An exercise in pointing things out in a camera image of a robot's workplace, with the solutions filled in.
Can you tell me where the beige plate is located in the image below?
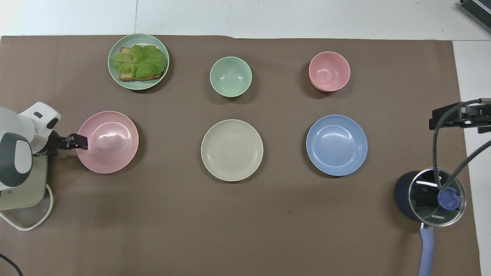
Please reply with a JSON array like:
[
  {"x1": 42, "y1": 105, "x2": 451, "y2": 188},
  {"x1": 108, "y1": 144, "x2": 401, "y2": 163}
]
[{"x1": 201, "y1": 119, "x2": 264, "y2": 182}]

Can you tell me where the pink bowl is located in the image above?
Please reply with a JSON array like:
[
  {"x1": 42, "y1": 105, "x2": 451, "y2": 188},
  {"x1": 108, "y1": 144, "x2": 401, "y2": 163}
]
[{"x1": 308, "y1": 51, "x2": 351, "y2": 92}]

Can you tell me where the beige appliance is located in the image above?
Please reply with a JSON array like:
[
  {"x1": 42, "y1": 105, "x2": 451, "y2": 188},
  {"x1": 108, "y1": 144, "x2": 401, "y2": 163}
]
[{"x1": 0, "y1": 153, "x2": 49, "y2": 211}]

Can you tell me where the blue plate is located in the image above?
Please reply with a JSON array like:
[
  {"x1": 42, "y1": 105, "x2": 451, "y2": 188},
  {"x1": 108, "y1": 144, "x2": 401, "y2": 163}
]
[{"x1": 306, "y1": 115, "x2": 368, "y2": 177}]

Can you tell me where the green bowl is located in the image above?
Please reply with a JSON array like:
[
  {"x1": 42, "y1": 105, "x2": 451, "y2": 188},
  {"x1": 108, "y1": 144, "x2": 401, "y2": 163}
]
[{"x1": 209, "y1": 56, "x2": 252, "y2": 98}]

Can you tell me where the white cable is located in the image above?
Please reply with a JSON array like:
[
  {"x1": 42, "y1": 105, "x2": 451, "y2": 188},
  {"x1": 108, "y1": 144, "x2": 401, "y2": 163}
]
[{"x1": 0, "y1": 183, "x2": 54, "y2": 231}]

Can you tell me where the toast slice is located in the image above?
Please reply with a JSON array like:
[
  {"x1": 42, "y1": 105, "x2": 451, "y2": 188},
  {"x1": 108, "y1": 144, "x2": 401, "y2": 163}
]
[{"x1": 119, "y1": 47, "x2": 165, "y2": 82}]

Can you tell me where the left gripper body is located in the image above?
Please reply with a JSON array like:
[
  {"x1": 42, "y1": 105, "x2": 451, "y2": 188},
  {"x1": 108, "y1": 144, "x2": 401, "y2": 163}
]
[{"x1": 35, "y1": 131, "x2": 70, "y2": 156}]

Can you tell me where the green plate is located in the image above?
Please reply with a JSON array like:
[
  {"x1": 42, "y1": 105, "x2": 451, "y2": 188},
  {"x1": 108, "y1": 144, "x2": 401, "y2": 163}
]
[{"x1": 108, "y1": 34, "x2": 170, "y2": 90}]

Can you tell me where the glass lid with blue knob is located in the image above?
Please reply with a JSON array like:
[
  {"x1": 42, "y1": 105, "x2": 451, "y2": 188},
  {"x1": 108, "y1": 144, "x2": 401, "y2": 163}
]
[{"x1": 408, "y1": 168, "x2": 467, "y2": 227}]

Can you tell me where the green lettuce leaf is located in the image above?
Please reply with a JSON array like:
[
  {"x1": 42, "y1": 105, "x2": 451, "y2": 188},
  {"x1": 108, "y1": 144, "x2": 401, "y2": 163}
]
[{"x1": 110, "y1": 45, "x2": 166, "y2": 79}]

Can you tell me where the grey device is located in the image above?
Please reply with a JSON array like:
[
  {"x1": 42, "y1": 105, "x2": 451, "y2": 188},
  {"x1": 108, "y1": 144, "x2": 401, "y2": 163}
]
[{"x1": 460, "y1": 0, "x2": 491, "y2": 33}]

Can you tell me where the black cable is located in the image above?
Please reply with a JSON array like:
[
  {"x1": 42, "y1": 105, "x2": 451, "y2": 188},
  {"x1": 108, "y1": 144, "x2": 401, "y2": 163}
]
[
  {"x1": 433, "y1": 99, "x2": 491, "y2": 191},
  {"x1": 0, "y1": 253, "x2": 23, "y2": 276}
]

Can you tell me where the pink plate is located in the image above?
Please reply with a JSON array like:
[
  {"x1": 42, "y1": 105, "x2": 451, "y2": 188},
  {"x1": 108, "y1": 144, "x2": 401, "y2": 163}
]
[{"x1": 76, "y1": 111, "x2": 139, "y2": 174}]

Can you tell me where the dark blue pot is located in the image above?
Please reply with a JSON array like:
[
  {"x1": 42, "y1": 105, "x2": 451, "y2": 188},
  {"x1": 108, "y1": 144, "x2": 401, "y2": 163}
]
[{"x1": 394, "y1": 168, "x2": 467, "y2": 276}]

